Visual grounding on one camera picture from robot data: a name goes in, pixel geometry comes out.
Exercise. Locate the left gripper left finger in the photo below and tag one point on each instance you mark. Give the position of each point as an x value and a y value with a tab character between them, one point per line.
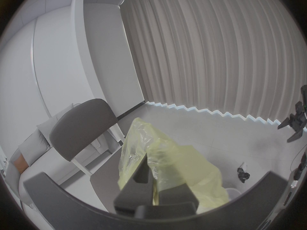
134	195

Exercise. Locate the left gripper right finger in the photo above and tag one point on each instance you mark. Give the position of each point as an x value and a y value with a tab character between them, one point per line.
182	196

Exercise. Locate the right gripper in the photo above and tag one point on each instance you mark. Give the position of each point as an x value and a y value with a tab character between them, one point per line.
299	122

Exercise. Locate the yellow plastic bag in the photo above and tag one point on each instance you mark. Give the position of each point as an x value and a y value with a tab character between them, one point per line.
172	157

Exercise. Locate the white trash bin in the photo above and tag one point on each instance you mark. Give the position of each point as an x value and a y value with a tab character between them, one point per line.
233	194

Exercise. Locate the crumpled black plastic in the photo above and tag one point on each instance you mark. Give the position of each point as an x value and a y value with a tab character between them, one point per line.
243	175

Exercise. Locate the pale grey sofa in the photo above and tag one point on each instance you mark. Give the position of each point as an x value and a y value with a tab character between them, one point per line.
55	166

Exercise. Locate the grey and white chair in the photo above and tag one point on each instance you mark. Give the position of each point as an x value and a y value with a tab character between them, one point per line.
81	128

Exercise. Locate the grey pillow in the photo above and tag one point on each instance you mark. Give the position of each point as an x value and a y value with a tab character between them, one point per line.
33	150
44	132

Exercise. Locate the beige curtain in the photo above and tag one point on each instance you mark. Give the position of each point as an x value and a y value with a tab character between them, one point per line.
215	44

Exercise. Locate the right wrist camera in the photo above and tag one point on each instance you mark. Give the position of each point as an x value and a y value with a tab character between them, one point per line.
299	108

